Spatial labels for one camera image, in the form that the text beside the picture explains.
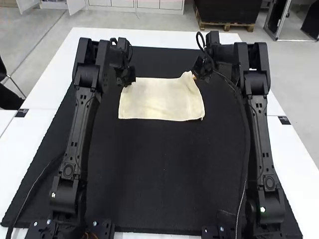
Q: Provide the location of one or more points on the white cupboard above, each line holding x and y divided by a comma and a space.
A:
72, 6

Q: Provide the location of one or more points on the grey cupboard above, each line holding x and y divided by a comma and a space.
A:
134, 6

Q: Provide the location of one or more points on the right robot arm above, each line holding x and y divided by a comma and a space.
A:
256, 112

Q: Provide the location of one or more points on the wooden pallet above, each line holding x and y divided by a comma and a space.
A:
224, 26

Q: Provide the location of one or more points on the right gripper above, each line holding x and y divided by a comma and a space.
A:
207, 71

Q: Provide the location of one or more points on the black mat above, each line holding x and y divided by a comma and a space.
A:
164, 161

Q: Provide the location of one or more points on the metal frame cart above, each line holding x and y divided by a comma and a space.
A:
276, 22

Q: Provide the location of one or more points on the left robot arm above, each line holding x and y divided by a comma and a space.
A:
82, 112

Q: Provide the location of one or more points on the black crate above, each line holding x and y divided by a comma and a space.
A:
229, 10

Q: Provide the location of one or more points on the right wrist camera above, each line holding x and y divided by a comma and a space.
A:
200, 64

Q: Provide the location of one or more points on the pale towel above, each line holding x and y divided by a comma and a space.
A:
159, 99

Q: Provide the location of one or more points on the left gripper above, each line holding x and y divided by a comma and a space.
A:
125, 76

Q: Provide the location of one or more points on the black chair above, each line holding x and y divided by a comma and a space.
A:
10, 97

